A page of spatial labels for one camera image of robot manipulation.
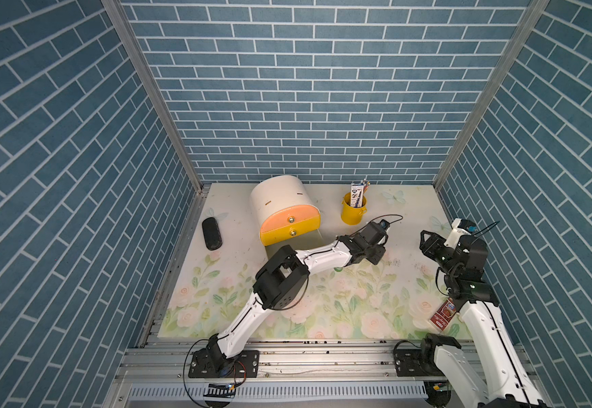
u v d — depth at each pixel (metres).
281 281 0.56
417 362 0.73
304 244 0.91
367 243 0.74
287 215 0.83
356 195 0.99
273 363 0.76
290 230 0.88
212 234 1.01
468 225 0.67
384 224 0.83
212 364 0.64
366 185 0.98
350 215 1.03
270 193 0.88
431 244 0.69
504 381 0.41
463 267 0.58
